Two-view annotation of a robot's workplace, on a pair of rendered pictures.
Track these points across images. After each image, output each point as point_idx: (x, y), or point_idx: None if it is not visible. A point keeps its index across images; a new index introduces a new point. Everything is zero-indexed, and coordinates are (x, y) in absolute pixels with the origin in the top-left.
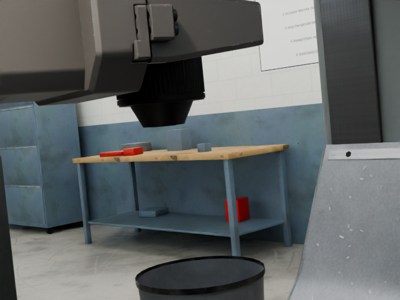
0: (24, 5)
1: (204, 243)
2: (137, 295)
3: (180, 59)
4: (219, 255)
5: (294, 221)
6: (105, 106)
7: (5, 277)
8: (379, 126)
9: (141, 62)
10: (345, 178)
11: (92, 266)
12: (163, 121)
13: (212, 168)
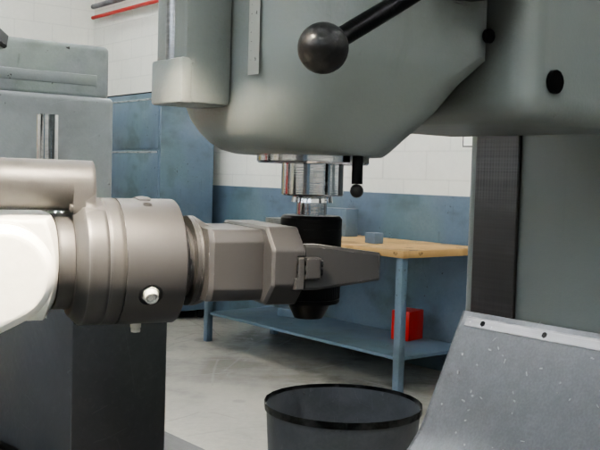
0: (232, 250)
1: (358, 362)
2: (262, 418)
3: (321, 288)
4: (375, 381)
5: None
6: (251, 163)
7: (157, 394)
8: (512, 303)
9: (297, 290)
10: (476, 345)
11: (209, 371)
12: (308, 316)
13: (381, 265)
